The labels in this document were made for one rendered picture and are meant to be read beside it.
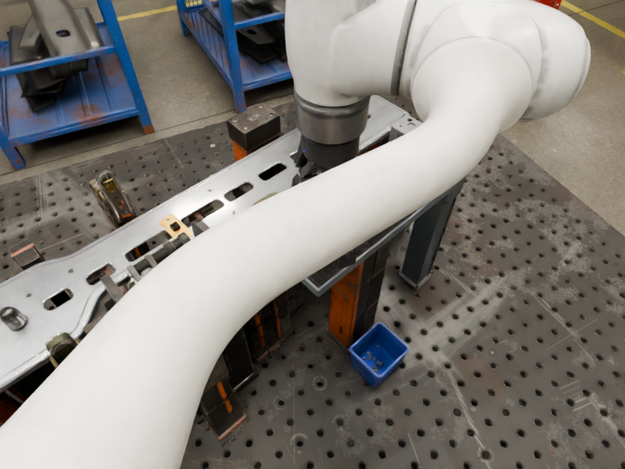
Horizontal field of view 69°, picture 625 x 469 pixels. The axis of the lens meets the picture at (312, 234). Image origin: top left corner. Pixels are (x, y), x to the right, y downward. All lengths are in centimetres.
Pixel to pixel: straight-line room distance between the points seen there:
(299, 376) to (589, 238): 96
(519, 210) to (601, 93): 226
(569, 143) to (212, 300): 300
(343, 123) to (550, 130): 275
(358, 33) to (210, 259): 28
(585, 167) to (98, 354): 293
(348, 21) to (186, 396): 35
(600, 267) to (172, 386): 139
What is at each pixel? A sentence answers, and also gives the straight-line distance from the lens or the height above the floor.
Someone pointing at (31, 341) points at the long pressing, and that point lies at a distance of 98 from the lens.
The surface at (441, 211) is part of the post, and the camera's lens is 106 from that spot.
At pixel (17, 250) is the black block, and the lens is 115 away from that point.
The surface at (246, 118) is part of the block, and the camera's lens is 124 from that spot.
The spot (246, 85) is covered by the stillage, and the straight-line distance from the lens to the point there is 297.
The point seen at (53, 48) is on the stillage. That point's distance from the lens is 296.
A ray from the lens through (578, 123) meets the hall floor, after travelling 338.
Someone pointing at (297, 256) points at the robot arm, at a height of 153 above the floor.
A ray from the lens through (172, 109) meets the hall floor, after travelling 319.
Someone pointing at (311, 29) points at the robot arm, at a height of 155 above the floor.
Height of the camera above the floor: 176
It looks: 51 degrees down
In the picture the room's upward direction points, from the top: straight up
